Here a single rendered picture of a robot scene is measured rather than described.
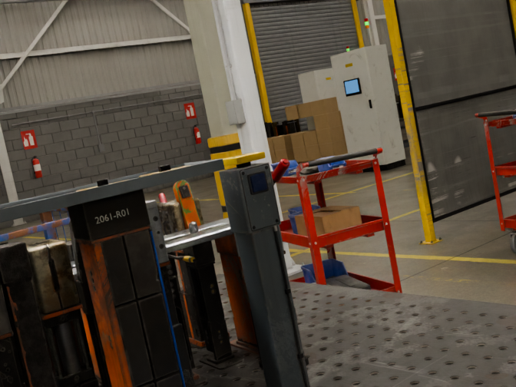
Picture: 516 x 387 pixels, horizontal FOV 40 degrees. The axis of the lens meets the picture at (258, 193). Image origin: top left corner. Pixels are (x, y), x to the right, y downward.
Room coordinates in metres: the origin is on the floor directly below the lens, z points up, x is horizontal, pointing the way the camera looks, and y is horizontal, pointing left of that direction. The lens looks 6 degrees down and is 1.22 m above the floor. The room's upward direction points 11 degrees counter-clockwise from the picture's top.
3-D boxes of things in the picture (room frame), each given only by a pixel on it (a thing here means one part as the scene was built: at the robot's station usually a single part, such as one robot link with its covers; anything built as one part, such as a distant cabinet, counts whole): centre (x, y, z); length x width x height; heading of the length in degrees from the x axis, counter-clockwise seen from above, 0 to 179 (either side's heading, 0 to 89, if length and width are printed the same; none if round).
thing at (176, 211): (1.73, 0.20, 0.88); 0.15 x 0.11 x 0.36; 31
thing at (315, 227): (3.78, -0.31, 0.49); 0.81 x 0.47 x 0.97; 20
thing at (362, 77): (11.69, -2.06, 1.22); 0.80 x 0.54 x 2.45; 37
